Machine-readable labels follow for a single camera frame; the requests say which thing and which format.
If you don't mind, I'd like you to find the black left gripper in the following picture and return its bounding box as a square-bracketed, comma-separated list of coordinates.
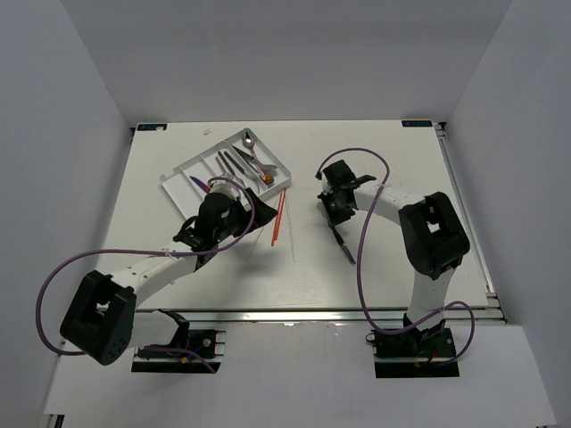
[214, 188, 277, 243]

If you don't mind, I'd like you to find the iridescent ornate spoon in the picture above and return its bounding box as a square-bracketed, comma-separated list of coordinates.
[256, 167, 274, 185]

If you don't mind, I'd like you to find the green handled fork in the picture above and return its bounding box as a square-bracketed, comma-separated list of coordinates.
[223, 151, 260, 191]

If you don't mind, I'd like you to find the pink handled fork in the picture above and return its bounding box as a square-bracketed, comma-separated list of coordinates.
[215, 156, 244, 186]

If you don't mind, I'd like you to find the iridescent purple knife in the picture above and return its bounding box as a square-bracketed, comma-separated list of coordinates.
[189, 176, 211, 193]

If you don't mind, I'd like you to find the pink handled spoon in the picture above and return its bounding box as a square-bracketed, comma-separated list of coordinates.
[242, 131, 277, 170]

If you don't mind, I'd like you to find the marbled handle spoon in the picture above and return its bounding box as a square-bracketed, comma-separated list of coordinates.
[233, 146, 273, 177]

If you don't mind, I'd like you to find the dark handled fork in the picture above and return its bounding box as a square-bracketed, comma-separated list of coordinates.
[218, 151, 247, 185]

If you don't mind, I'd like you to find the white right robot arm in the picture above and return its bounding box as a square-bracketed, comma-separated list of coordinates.
[316, 160, 470, 356]

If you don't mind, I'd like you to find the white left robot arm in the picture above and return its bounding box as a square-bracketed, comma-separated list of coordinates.
[60, 186, 278, 366]

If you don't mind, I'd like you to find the white chopstick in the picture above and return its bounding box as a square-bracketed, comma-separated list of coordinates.
[246, 227, 264, 261]

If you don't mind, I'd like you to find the orange chopstick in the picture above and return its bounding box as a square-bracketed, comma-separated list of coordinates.
[274, 189, 286, 239]
[271, 190, 286, 247]

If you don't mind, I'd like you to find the white divided cutlery tray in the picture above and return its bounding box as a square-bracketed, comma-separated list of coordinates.
[160, 128, 292, 218]

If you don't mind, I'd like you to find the right blue table label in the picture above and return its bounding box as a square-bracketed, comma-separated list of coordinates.
[401, 119, 434, 128]

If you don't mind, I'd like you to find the blue table label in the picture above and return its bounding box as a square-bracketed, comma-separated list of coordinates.
[401, 119, 434, 128]
[136, 123, 168, 132]

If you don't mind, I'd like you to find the left blue table label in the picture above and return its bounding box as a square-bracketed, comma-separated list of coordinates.
[136, 123, 168, 132]

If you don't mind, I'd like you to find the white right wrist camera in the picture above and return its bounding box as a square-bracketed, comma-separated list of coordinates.
[315, 171, 335, 197]

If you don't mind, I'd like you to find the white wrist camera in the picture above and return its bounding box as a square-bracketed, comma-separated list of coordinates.
[209, 179, 240, 201]
[315, 171, 335, 197]

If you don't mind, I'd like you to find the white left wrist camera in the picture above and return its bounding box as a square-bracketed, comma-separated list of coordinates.
[209, 179, 240, 201]

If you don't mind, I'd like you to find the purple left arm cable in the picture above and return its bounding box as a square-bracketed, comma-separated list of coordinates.
[36, 176, 256, 357]

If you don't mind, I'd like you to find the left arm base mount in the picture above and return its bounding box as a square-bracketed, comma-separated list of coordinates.
[128, 309, 226, 375]

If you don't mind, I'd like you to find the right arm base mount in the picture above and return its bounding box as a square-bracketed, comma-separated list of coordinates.
[365, 328, 459, 379]

